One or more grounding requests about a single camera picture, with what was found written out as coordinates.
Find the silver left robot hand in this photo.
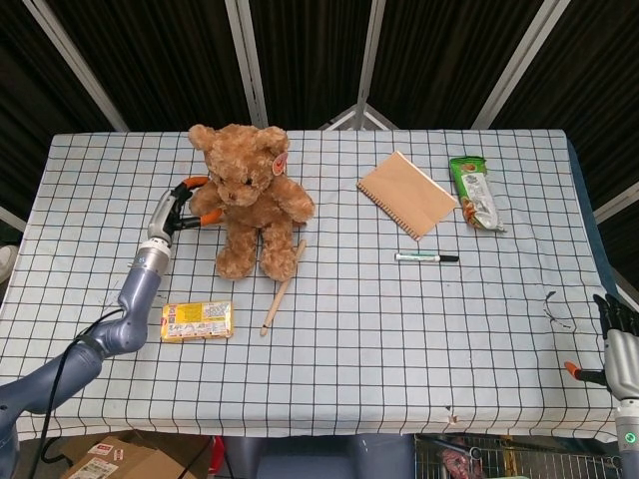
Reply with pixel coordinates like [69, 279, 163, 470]
[147, 175, 224, 246]

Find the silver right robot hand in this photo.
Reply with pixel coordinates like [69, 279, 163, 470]
[563, 292, 639, 400]

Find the brown plush teddy bear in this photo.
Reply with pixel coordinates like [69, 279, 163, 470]
[188, 123, 317, 281]

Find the black loose thread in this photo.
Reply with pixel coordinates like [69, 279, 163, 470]
[542, 290, 574, 330]

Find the yellow food packet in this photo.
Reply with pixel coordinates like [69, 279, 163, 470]
[160, 299, 235, 343]

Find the wooden stick with black band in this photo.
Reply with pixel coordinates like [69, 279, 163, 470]
[259, 239, 308, 336]

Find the white shoe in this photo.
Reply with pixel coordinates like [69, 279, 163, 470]
[0, 242, 21, 286]

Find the green snack bag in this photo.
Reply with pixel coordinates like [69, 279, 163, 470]
[448, 156, 506, 234]

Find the white marker with black cap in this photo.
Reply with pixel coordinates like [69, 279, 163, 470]
[393, 251, 460, 263]

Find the brown cardboard box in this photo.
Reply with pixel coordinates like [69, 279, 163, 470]
[59, 429, 211, 479]

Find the brown spiral notebook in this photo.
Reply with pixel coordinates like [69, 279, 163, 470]
[355, 150, 458, 242]

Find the white black-checked tablecloth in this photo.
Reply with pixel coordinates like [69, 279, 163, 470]
[0, 129, 620, 441]

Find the metal wire cart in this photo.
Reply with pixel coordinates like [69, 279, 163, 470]
[413, 432, 625, 479]

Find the white metal frame post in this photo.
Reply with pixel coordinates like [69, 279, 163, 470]
[470, 0, 574, 131]
[35, 0, 130, 133]
[592, 183, 639, 224]
[223, 0, 270, 130]
[0, 206, 27, 235]
[318, 0, 400, 132]

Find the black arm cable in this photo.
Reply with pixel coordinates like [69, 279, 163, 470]
[38, 307, 126, 463]

